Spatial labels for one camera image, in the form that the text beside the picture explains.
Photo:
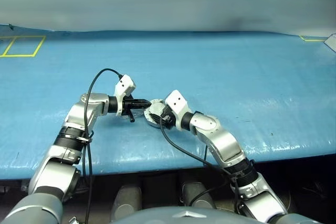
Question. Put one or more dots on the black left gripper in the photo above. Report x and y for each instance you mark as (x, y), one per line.
(127, 106)

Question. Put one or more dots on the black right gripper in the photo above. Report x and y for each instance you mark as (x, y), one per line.
(167, 120)

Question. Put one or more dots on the round silver motor lid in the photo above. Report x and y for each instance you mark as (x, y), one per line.
(157, 108)

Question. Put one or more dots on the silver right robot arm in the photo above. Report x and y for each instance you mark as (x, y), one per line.
(220, 140)

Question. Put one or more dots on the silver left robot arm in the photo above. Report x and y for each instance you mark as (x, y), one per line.
(78, 113)

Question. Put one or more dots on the motor housing with copper windings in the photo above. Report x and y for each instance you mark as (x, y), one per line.
(151, 123)

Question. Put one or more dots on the blue foam table cover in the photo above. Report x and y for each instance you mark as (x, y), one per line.
(236, 77)

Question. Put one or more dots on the grey rounded robot leg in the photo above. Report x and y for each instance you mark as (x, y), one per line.
(198, 195)
(126, 201)

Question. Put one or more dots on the grey robot torso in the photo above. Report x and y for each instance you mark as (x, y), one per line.
(178, 216)

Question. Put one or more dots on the small silver metal clip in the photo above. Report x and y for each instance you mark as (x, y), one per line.
(73, 220)

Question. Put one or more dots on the white paper sheet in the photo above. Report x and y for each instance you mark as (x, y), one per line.
(332, 41)

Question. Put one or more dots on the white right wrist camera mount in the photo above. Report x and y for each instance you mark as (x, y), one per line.
(177, 100)

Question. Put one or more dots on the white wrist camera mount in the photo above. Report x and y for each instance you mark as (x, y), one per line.
(177, 100)
(124, 85)

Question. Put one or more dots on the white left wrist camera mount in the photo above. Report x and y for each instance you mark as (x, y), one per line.
(124, 85)

